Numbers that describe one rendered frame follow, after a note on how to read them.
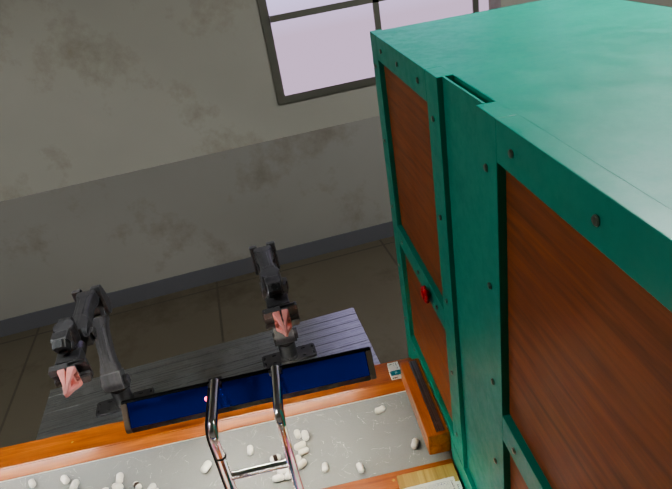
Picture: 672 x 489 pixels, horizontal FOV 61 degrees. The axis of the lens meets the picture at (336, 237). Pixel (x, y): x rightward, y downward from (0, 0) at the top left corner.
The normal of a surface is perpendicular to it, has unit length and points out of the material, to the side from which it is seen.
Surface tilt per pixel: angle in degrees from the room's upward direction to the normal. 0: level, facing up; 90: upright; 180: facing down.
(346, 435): 0
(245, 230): 90
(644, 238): 90
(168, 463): 0
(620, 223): 90
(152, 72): 90
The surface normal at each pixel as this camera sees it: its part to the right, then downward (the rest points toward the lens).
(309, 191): 0.24, 0.43
